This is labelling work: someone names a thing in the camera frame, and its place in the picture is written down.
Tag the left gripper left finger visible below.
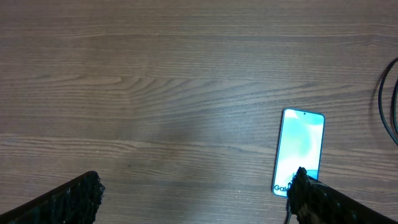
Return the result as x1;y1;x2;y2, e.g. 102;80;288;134
1;171;105;224

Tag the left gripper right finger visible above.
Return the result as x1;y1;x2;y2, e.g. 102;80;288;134
286;167;397;224

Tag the smartphone with blue screen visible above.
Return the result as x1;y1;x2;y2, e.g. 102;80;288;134
272;108;325;197

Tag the black charging cable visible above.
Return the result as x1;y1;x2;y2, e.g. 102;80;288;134
284;57;398;224

